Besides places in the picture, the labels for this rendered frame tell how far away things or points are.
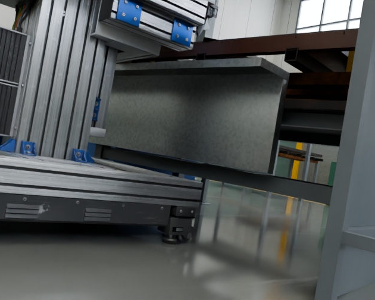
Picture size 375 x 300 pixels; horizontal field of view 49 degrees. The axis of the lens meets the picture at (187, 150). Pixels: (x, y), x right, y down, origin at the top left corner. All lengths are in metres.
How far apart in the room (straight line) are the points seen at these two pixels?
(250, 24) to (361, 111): 11.62
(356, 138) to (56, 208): 0.82
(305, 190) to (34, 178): 0.92
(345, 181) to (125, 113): 1.28
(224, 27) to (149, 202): 10.71
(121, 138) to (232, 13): 10.30
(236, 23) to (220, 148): 10.67
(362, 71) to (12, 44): 1.10
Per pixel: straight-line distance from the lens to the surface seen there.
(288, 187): 1.57
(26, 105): 1.46
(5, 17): 9.01
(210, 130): 1.67
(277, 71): 1.50
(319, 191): 1.52
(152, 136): 1.90
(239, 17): 12.35
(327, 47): 1.55
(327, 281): 1.09
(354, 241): 1.06
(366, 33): 1.13
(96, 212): 1.26
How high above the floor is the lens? 0.31
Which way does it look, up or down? 1 degrees up
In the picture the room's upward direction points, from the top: 10 degrees clockwise
